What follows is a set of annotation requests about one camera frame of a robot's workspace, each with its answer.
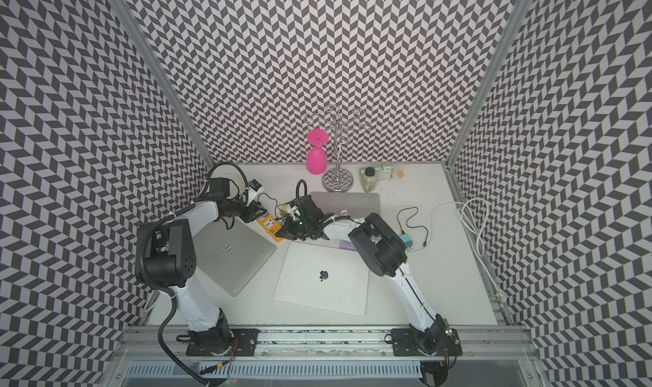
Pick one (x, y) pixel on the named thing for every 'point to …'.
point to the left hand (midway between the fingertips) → (259, 207)
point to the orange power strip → (272, 226)
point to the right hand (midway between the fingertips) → (276, 237)
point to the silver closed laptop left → (231, 258)
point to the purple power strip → (346, 244)
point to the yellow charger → (283, 210)
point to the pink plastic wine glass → (316, 157)
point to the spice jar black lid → (369, 179)
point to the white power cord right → (480, 232)
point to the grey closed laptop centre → (353, 204)
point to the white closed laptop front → (323, 277)
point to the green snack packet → (385, 171)
